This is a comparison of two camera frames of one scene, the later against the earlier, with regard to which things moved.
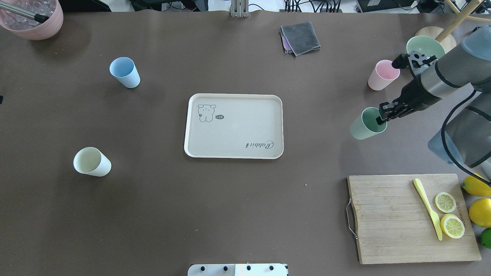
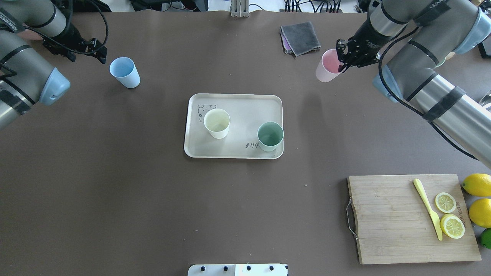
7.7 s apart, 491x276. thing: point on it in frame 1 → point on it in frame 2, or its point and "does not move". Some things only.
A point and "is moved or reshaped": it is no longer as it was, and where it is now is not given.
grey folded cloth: x=301 y=38 does not move
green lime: x=485 y=238 does not move
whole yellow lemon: x=476 y=186 does not move
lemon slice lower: x=452 y=225 does not move
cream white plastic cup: x=91 y=161 → x=216 y=121
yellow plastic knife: x=434 y=216 does not move
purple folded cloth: x=286 y=46 does not move
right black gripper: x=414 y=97 → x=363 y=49
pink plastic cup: x=384 y=74 is moved or reshaped
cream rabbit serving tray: x=234 y=126 does not move
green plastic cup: x=366 y=125 → x=270 y=135
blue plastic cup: x=124 y=70 does not move
